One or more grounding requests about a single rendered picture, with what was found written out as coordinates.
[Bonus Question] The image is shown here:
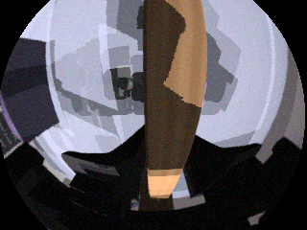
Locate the wooden rail with steel hooks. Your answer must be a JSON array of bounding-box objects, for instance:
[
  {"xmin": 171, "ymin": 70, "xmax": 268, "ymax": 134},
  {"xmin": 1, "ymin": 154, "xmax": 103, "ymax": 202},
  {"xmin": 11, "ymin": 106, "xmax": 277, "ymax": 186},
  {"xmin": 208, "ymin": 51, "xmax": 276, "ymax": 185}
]
[{"xmin": 142, "ymin": 0, "xmax": 207, "ymax": 202}]

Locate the wooden post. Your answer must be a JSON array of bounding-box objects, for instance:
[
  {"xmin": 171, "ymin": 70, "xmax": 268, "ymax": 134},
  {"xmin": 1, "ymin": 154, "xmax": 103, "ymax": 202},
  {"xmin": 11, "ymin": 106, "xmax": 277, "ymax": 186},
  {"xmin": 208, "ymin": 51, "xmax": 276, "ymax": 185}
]
[{"xmin": 138, "ymin": 156, "xmax": 174, "ymax": 211}]

